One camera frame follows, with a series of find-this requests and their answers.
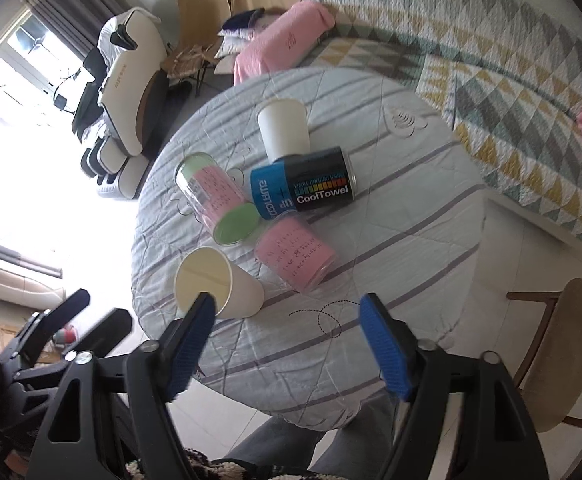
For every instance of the folding camp stool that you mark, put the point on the folding camp stool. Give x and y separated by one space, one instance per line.
190 62

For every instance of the blue black CoolTowel canister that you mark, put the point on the blue black CoolTowel canister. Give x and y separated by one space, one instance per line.
302 183

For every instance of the triangle pattern quilted sofa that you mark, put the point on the triangle pattern quilted sofa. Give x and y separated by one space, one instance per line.
505 76

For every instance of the green pink label canister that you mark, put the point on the green pink label canister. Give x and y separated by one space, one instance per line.
216 200

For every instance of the white massage chair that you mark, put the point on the white massage chair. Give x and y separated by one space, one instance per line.
121 106

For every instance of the striped grey table cloth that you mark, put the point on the striped grey table cloth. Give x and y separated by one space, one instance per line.
411 236

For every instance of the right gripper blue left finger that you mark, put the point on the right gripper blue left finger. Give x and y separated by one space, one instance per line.
185 342

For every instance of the blue jeans legs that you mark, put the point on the blue jeans legs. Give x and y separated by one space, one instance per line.
359 449

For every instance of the pink blanket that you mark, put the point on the pink blanket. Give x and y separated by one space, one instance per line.
285 42

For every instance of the white paper cup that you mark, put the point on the white paper cup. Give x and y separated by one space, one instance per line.
237 294
284 128

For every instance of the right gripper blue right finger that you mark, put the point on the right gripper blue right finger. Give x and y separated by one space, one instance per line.
392 344

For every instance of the patterned cushions pile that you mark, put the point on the patterned cushions pile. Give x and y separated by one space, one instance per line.
240 30

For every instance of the wooden round seat chair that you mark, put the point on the wooden round seat chair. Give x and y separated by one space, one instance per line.
550 375

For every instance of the pink clear plastic cup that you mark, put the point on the pink clear plastic cup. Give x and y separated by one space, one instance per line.
292 250

